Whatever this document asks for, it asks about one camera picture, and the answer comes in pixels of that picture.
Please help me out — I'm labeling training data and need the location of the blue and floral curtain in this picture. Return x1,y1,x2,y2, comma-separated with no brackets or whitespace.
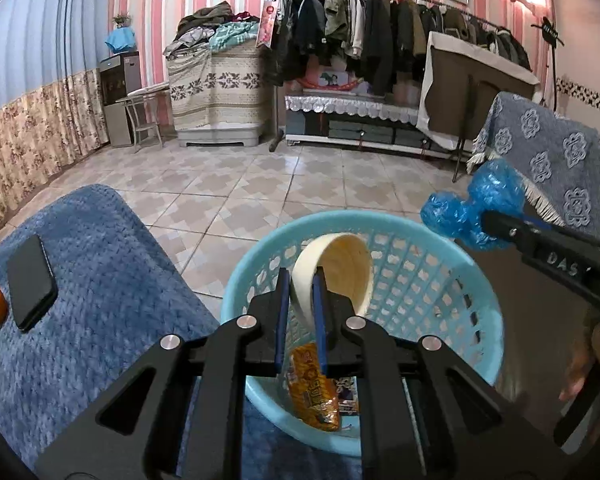
0,0,116,241

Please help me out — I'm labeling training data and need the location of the row of hanging clothes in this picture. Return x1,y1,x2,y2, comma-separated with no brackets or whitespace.
267,0,531,96

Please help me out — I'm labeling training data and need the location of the teal plastic basket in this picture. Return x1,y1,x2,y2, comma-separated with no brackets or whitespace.
221,210,505,458

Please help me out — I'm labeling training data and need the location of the brown folded table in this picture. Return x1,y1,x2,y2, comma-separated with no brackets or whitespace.
416,31,541,183

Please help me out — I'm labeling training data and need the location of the blue plastic bag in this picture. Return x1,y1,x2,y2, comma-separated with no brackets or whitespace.
420,159,526,252

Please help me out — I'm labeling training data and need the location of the orange snack wrapper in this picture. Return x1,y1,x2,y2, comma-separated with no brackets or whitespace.
286,341,342,432

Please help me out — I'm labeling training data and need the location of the small metal table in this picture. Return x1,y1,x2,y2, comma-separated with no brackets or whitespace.
115,81,173,153

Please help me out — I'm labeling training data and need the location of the black flat case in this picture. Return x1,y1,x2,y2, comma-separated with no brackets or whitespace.
6,234,59,333

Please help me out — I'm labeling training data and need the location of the blue cover on dispenser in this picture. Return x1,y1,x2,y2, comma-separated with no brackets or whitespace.
105,27,138,56

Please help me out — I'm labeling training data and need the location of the grey water dispenser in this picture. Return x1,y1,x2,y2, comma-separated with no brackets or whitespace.
98,51,143,148

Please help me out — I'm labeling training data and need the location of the sofa with blue patterned cloth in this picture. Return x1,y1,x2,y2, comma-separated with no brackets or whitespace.
467,91,600,273

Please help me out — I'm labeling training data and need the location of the black stand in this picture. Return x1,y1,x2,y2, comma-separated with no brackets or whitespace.
530,17,566,111

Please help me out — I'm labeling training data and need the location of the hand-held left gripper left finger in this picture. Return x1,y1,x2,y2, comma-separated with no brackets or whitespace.
35,267,293,480

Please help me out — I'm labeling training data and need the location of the beige paper bowl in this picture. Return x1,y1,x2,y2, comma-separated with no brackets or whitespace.
291,232,374,333

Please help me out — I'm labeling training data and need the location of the pink hanging bag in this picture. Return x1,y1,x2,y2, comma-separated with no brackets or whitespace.
256,0,281,51

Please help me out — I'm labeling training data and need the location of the low cabinet with lace cloth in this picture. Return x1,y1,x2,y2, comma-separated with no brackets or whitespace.
284,94,461,156

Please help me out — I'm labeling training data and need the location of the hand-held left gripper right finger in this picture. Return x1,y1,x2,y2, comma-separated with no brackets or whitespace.
311,267,576,480

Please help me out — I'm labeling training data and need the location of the pile of clothes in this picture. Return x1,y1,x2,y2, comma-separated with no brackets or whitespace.
162,1,261,57

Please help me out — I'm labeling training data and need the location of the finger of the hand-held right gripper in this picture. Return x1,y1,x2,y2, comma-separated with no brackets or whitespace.
481,210,537,257
517,216,556,234

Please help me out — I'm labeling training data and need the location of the chest under patterned cloth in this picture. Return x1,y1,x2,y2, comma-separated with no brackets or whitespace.
166,42,271,148

